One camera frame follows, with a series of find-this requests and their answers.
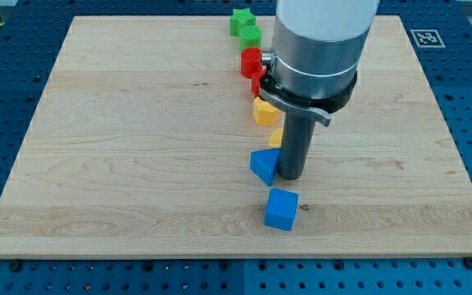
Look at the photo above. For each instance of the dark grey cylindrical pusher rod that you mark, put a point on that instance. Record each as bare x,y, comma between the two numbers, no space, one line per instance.
296,140

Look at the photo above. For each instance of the black flange with silver clamp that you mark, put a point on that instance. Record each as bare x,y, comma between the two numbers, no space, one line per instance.
296,93

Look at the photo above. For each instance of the yellow heart block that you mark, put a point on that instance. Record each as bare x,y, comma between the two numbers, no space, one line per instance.
275,139

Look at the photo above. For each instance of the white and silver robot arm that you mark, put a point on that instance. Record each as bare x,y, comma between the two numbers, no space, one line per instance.
311,68

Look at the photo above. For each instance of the yellow hexagon block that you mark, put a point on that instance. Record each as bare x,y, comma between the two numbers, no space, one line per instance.
264,113

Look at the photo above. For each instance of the blue triangle block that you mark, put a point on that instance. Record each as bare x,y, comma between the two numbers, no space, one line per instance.
263,163

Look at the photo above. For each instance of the red block behind flange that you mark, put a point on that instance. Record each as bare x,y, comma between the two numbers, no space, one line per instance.
256,81

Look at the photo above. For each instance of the blue cube block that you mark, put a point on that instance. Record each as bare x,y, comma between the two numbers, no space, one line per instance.
281,209

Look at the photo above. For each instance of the red cylinder block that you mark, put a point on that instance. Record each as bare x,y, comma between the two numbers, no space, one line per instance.
250,62

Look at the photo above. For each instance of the green cylinder block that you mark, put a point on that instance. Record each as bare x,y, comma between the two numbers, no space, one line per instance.
250,37

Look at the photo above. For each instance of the green star block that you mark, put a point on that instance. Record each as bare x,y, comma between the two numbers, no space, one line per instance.
239,19

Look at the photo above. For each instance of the white fiducial marker tag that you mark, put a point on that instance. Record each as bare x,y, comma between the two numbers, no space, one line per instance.
427,38

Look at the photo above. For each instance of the wooden board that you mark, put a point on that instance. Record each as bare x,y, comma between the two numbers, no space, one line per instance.
140,147

